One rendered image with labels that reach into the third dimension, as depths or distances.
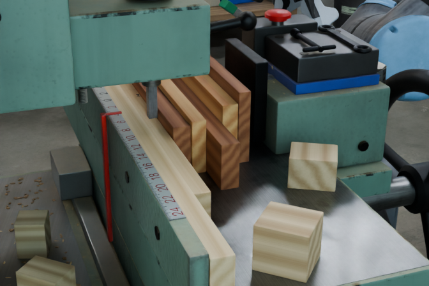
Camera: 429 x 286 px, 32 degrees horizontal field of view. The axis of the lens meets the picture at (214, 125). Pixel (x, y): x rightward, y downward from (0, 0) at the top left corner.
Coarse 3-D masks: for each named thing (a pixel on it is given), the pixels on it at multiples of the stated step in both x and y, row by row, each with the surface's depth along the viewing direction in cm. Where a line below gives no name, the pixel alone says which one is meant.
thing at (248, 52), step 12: (228, 48) 83; (240, 48) 81; (228, 60) 84; (240, 60) 80; (252, 60) 77; (264, 60) 77; (240, 72) 81; (252, 72) 77; (264, 72) 77; (252, 84) 78; (264, 84) 77; (252, 96) 78; (264, 96) 78; (252, 108) 79; (264, 108) 79; (252, 120) 79; (264, 120) 79; (252, 132) 80; (264, 132) 80
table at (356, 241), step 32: (96, 160) 83; (256, 160) 77; (288, 160) 77; (224, 192) 71; (256, 192) 71; (288, 192) 71; (320, 192) 71; (352, 192) 71; (384, 192) 83; (128, 224) 70; (224, 224) 65; (352, 224) 66; (384, 224) 66; (320, 256) 61; (352, 256) 61; (384, 256) 61; (416, 256) 61
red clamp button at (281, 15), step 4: (276, 8) 85; (268, 12) 83; (272, 12) 83; (276, 12) 83; (280, 12) 83; (284, 12) 83; (288, 12) 83; (264, 16) 84; (268, 16) 83; (272, 16) 83; (276, 16) 83; (280, 16) 83; (284, 16) 83; (288, 16) 83; (272, 20) 83; (276, 20) 83; (280, 20) 83; (284, 20) 83
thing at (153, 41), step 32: (96, 0) 69; (128, 0) 69; (160, 0) 69; (192, 0) 70; (96, 32) 66; (128, 32) 67; (160, 32) 68; (192, 32) 69; (96, 64) 67; (128, 64) 68; (160, 64) 69; (192, 64) 70
